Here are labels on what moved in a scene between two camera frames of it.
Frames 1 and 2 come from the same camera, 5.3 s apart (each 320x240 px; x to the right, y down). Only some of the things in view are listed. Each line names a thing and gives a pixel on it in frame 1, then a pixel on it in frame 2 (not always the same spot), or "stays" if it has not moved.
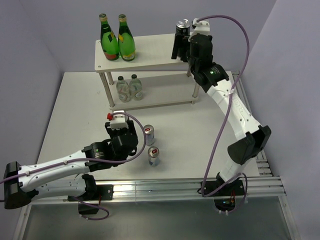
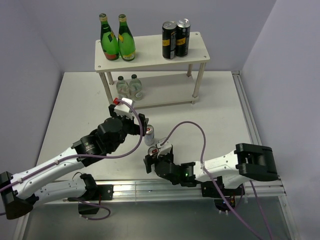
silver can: x=149 y=132 stays
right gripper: x=181 y=41 -> x=151 y=159
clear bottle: x=123 y=89 stays
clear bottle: x=135 y=86 stays
